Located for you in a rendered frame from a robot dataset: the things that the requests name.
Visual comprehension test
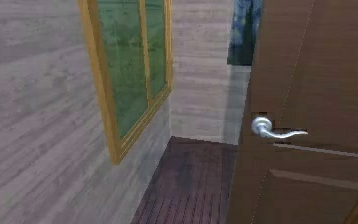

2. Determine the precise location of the yellow framed window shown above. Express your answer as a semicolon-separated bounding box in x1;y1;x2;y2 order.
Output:
77;0;174;166

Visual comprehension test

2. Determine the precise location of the brown wooden room door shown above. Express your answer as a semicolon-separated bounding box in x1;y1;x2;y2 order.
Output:
225;0;358;224

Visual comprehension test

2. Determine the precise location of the silver lever door handle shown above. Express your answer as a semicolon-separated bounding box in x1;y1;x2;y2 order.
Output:
251;116;309;140

